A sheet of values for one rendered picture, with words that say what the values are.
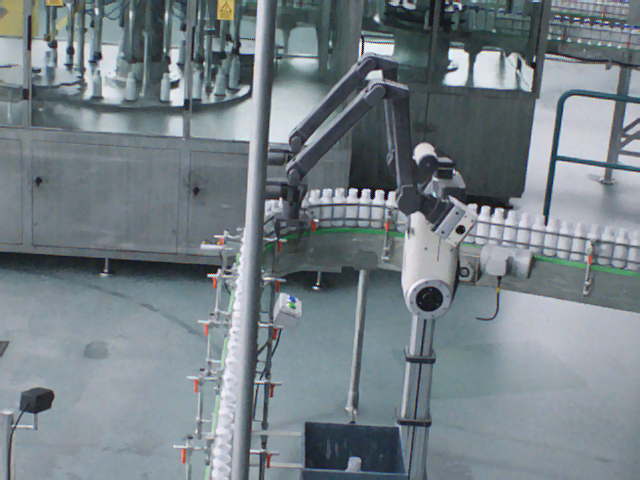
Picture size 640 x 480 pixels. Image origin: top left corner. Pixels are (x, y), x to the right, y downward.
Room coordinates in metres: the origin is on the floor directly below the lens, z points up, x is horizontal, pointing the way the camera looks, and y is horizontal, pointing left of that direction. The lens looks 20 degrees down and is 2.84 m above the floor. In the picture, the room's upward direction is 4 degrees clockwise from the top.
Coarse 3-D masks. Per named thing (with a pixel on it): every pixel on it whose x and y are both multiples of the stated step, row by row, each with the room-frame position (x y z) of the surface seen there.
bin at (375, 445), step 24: (264, 432) 3.61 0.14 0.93; (288, 432) 3.62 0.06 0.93; (312, 432) 3.67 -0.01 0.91; (336, 432) 3.67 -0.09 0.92; (360, 432) 3.68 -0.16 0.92; (384, 432) 3.68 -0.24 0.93; (312, 456) 3.67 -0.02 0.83; (336, 456) 3.67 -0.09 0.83; (360, 456) 3.68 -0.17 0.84; (384, 456) 3.68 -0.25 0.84
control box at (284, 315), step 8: (280, 296) 4.30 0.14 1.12; (288, 296) 4.30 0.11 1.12; (280, 304) 4.22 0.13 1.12; (296, 304) 4.27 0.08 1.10; (280, 312) 4.19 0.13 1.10; (288, 312) 4.19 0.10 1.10; (296, 312) 4.20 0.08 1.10; (280, 320) 4.19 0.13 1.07; (288, 320) 4.19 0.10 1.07; (296, 320) 4.19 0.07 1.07; (288, 328) 4.19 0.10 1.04; (272, 336) 4.25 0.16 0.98; (264, 344) 4.25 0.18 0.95; (272, 352) 4.22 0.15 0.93; (264, 368) 4.21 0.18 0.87; (256, 392) 4.11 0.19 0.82; (256, 400) 4.06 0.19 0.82
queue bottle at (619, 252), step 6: (624, 228) 5.26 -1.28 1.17; (624, 234) 5.23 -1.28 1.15; (618, 240) 5.23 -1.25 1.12; (624, 240) 5.22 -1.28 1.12; (618, 246) 5.22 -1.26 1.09; (618, 252) 5.22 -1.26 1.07; (624, 252) 5.22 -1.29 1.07; (624, 258) 5.22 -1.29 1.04; (612, 264) 5.24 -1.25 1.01; (618, 264) 5.22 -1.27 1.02; (624, 264) 5.23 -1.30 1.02
